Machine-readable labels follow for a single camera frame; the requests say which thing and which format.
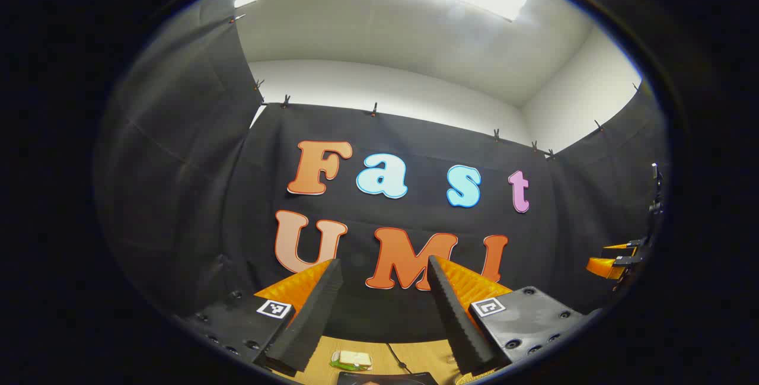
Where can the sandwich with lettuce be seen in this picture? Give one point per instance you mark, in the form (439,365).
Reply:
(353,360)

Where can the black backdrop cloth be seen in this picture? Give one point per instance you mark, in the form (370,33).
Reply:
(201,195)

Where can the row of black spring clips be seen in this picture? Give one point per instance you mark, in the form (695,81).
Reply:
(286,101)

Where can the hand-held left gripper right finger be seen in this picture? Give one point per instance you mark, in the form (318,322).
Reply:
(453,320)

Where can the black induction cooktop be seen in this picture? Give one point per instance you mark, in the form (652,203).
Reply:
(385,379)

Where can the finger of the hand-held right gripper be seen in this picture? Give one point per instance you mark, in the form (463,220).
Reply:
(605,266)
(619,248)

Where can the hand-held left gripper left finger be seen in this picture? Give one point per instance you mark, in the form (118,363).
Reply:
(314,314)

